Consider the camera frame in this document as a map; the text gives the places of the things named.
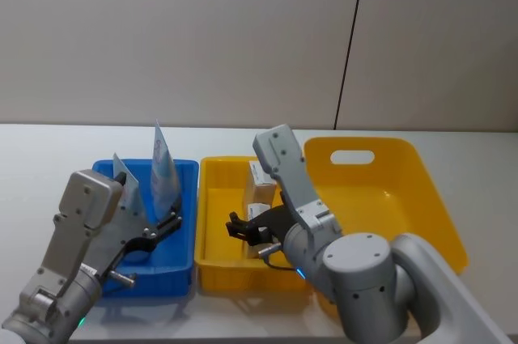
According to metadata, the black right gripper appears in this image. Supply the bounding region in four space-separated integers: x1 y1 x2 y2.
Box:
225 202 294 248

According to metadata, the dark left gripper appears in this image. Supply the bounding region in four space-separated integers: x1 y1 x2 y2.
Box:
86 172 184 279

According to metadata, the short blue white pouch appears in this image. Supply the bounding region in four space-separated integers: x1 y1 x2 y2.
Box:
112 152 149 227

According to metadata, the tall blue white pouch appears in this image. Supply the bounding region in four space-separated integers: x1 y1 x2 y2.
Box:
150 118 183 224

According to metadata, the small yellow plastic bin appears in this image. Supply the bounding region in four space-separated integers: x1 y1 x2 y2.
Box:
194 155 321 293

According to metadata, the brown cardboard box white label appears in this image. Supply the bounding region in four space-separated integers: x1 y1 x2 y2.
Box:
241 159 281 261

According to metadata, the blue plastic bin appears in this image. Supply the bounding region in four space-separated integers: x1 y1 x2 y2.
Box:
91 157 200 299

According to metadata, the right gripper cable silver plug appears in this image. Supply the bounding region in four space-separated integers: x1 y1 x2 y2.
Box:
257 243 301 273

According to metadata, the gripper cable silver plug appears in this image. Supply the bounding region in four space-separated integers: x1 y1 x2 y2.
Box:
105 270 137 289
257 243 301 273

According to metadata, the left gripper cable silver plug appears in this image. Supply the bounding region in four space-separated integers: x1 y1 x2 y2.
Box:
105 270 137 289

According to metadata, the large yellow basket with handle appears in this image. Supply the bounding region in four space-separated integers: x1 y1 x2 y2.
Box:
303 136 470 317

